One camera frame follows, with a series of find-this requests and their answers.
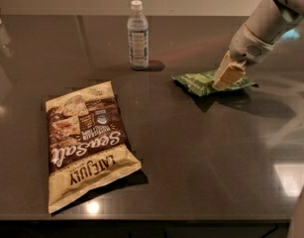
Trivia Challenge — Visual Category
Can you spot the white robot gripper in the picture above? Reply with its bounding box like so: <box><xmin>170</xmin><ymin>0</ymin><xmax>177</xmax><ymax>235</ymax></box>
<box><xmin>213</xmin><ymin>24</ymin><xmax>274</xmax><ymax>90</ymax></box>

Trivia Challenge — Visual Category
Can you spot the green Kettle jalapeno chip bag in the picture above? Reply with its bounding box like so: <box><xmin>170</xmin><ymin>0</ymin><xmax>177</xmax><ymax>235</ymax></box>
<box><xmin>172</xmin><ymin>70</ymin><xmax>256</xmax><ymax>97</ymax></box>

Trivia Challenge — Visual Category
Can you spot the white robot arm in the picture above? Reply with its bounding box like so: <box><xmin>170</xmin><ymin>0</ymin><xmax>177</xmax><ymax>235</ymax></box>
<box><xmin>213</xmin><ymin>0</ymin><xmax>304</xmax><ymax>90</ymax></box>

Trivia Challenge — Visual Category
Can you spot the brown Late July chip bag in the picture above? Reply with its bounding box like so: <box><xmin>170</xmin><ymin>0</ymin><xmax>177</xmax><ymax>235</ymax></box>
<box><xmin>46</xmin><ymin>81</ymin><xmax>142</xmax><ymax>213</ymax></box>

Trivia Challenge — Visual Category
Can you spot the clear plastic water bottle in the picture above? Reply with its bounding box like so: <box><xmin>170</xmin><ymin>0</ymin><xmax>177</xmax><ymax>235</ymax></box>
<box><xmin>127</xmin><ymin>0</ymin><xmax>149</xmax><ymax>70</ymax></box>

